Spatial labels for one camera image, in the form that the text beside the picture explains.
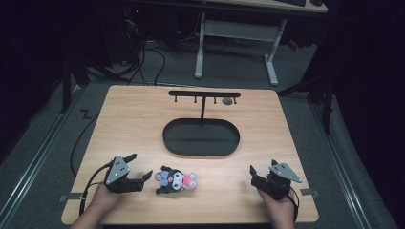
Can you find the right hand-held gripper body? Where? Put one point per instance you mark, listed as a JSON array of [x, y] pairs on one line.
[[275, 183]]

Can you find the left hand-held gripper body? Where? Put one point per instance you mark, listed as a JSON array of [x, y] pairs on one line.
[[118, 173]]

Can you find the black and pink plush toy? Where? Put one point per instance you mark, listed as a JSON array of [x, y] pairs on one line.
[[176, 181]]

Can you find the person's right hand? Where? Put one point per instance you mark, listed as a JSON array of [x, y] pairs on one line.
[[280, 208]]

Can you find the person's left hand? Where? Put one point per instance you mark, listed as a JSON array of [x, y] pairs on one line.
[[103, 198]]

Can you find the grey tape strip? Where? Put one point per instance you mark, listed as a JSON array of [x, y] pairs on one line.
[[70, 197], [309, 192]]

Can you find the black hook stand with tray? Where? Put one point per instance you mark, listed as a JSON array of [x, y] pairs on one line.
[[200, 136]]

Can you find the grey round disc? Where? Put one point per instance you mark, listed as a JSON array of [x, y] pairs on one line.
[[227, 101]]

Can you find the black metal stand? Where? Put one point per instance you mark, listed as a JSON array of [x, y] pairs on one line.
[[73, 76], [318, 92]]

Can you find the black computer tower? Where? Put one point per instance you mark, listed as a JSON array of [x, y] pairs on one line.
[[119, 35]]

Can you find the black keyboard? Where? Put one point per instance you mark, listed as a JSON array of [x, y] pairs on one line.
[[291, 2]]

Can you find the black computer mouse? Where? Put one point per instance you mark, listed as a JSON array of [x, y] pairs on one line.
[[316, 2]]

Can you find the aluminium floor rail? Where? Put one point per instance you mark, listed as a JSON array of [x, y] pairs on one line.
[[38, 156], [340, 165]]

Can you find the white frame desk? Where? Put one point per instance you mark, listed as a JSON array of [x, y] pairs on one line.
[[237, 30]]

